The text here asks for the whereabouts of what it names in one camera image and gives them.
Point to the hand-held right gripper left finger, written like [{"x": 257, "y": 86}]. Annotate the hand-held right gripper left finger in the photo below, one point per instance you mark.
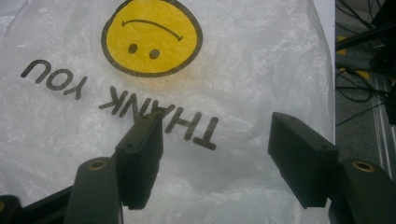
[{"x": 140, "y": 161}]

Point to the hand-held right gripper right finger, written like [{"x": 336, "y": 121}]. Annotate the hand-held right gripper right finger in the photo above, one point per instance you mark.
[{"x": 302, "y": 161}]

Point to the white smiley plastic bag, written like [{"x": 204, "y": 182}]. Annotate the white smiley plastic bag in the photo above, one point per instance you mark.
[{"x": 249, "y": 77}]

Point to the black metal stand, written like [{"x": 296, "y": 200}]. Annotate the black metal stand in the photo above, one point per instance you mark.
[{"x": 367, "y": 35}]

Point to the aluminium floor rail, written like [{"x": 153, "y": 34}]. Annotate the aluminium floor rail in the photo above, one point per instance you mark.
[{"x": 384, "y": 124}]

